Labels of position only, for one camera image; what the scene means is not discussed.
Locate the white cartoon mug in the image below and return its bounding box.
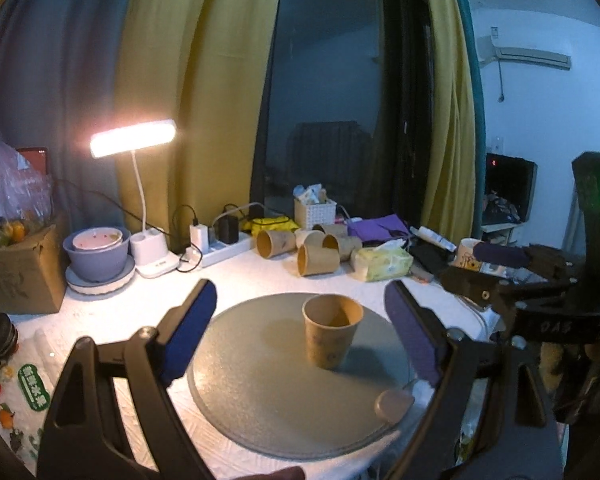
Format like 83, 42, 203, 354
450, 238, 507, 279

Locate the yellow pouch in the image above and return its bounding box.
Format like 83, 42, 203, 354
244, 216, 301, 236

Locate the black monitor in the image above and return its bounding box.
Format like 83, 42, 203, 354
484, 153, 538, 223

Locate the white tube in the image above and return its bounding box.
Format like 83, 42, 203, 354
410, 226, 457, 252

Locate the purple cloth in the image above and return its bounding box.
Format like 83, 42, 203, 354
347, 214, 412, 244

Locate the pink bowl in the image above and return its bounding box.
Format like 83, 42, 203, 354
72, 228, 124, 252

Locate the white desk lamp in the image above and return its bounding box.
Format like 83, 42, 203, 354
90, 119, 181, 279

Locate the white air conditioner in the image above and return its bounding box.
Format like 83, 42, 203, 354
475, 34, 572, 72

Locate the cardboard box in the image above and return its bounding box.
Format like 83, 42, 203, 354
0, 224, 68, 315

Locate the yellow tissue pack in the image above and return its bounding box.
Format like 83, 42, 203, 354
350, 240, 414, 283

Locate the white charger plug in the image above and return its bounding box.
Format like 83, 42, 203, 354
189, 225, 210, 253

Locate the black charger plug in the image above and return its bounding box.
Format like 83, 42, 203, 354
216, 215, 240, 244

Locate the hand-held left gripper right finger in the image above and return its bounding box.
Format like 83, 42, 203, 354
383, 280, 564, 480

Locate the white power strip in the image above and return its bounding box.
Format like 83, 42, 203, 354
182, 239, 259, 268

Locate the yellow curtain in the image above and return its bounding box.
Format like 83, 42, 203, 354
416, 0, 487, 246
115, 0, 288, 248

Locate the dark window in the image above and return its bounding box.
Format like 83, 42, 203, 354
250, 0, 438, 223

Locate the round glass turntable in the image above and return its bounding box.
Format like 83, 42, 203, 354
187, 292, 443, 459

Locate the black cable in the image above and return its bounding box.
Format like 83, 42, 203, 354
54, 178, 201, 273

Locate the clear plastic bag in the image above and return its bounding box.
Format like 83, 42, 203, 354
0, 126, 56, 226

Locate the blue curtain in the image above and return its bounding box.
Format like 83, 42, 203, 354
0, 0, 146, 241

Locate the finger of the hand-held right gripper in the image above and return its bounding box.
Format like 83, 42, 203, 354
439, 265, 576, 313
474, 241, 583, 287

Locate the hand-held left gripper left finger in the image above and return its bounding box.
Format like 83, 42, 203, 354
36, 279, 218, 480

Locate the white woven basket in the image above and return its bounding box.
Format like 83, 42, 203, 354
294, 197, 338, 231

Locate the pink oval object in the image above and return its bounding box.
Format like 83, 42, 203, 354
374, 389, 415, 424

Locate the pile of small fruits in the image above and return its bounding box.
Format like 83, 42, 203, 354
0, 216, 30, 253

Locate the grey blue bowl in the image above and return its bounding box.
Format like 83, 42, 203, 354
63, 227, 132, 282

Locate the black wallet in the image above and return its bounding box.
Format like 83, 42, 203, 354
409, 244, 453, 277

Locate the white round plate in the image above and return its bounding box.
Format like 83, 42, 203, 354
65, 255, 137, 295

